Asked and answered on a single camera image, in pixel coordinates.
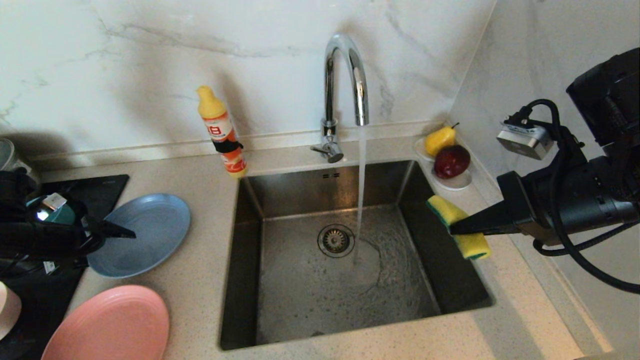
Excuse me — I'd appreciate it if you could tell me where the small white fruit dish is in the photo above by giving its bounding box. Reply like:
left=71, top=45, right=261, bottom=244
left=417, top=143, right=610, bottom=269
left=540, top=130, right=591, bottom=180
left=413, top=137, right=473, bottom=192

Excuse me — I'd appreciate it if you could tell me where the chrome gooseneck faucet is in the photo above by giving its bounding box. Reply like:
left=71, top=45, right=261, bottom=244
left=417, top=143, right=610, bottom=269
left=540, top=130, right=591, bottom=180
left=310, top=34, right=370, bottom=165

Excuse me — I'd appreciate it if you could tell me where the large pink plate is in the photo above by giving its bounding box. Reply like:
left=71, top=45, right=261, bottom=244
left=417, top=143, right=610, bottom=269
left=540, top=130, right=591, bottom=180
left=41, top=284, right=170, bottom=360

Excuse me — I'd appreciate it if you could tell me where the teal bowl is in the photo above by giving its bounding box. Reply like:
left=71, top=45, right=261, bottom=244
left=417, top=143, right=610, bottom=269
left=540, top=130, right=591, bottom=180
left=27, top=196, right=77, bottom=226

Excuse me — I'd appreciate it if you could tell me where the dark red apple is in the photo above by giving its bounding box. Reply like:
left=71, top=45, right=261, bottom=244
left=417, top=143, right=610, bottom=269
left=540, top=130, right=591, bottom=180
left=433, top=145, right=472, bottom=181

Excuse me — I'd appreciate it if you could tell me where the steel pot with black handle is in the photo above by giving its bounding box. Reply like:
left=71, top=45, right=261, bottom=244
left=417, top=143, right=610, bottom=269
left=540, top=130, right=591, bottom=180
left=0, top=138, right=38, bottom=183

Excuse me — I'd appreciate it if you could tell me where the yellow fish-shaped sponge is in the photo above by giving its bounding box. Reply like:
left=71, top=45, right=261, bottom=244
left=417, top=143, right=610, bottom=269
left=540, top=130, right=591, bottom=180
left=426, top=195, right=493, bottom=261

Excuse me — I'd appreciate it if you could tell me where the running tap water stream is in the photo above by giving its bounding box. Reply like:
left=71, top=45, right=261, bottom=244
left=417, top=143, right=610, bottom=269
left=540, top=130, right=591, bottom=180
left=354, top=125, right=369, bottom=266

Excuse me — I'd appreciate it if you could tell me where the small pale pink plate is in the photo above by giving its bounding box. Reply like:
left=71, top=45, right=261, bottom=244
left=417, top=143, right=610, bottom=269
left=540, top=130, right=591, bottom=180
left=0, top=281, right=24, bottom=341

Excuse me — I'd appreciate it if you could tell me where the round metal drain strainer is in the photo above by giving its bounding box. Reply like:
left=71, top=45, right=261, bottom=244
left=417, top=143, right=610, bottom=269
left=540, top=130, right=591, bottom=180
left=317, top=224, right=356, bottom=259

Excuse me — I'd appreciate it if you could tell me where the black induction cooktop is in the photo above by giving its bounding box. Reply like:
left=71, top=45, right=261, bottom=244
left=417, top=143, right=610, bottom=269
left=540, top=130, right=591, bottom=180
left=0, top=174, right=130, bottom=360

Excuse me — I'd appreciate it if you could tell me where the yellow-capped dish soap bottle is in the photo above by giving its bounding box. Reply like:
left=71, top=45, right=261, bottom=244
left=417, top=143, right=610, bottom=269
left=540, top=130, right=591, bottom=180
left=196, top=85, right=249, bottom=179

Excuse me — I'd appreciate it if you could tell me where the yellow pear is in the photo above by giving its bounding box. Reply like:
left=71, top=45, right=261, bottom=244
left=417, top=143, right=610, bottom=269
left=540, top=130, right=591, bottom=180
left=424, top=123, right=459, bottom=159

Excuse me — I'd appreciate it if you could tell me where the blue plate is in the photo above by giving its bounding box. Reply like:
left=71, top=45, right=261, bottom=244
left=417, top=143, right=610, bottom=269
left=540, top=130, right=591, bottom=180
left=86, top=193, right=192, bottom=279

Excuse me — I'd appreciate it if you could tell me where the stainless steel sink basin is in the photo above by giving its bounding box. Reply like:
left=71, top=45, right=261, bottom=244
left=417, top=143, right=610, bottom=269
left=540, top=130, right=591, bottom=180
left=220, top=160, right=496, bottom=351

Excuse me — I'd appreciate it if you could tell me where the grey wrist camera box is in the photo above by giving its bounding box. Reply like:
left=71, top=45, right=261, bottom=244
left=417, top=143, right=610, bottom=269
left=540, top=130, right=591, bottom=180
left=496, top=121, right=555, bottom=161
left=36, top=193, right=69, bottom=222

